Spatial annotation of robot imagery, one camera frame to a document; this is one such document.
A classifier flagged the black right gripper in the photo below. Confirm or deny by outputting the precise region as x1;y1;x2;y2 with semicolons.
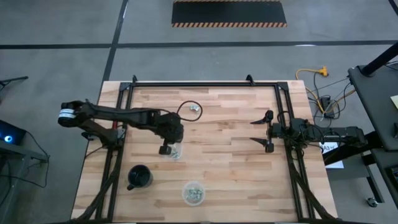
249;110;289;154

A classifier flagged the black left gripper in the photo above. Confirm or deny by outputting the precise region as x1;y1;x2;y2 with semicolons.
154;112;185;156

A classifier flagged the rectangular clear plastic container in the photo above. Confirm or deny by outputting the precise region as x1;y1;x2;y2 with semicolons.
162;136;184;161

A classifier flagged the black mug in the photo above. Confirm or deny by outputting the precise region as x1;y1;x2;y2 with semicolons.
126;164;154;191

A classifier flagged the round clear plastic container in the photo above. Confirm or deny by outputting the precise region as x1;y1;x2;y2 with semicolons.
181;180;206;207

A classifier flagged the black power strip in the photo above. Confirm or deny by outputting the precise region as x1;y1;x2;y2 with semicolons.
320;95;336;119

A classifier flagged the white paper sheet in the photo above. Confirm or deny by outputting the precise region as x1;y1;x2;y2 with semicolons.
319;141;345;169

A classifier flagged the black side table base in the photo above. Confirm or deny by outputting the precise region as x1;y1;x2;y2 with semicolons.
323;132;386;205

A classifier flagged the black side table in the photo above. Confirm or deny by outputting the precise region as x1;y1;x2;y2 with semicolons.
347;63;398;152

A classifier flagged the black hazard-striped floor mat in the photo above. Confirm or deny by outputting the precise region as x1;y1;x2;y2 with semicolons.
171;0;287;28

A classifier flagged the black pole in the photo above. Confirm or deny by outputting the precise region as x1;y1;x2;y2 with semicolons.
360;42;398;77

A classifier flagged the grey equipment stand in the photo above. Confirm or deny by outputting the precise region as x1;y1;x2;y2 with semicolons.
0;140;50;224

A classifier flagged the computer with blue light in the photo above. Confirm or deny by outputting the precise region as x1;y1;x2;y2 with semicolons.
0;119;27;146

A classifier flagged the black tripod leg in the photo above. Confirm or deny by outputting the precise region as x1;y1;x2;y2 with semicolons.
0;76;29;88

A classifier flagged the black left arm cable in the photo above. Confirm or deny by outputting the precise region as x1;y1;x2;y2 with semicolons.
161;100;203;123

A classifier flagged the black metal table frame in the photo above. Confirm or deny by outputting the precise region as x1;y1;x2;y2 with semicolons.
70;74;340;224

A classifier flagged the yellow extension cord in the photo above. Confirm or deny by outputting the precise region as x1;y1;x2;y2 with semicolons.
295;65;330;113

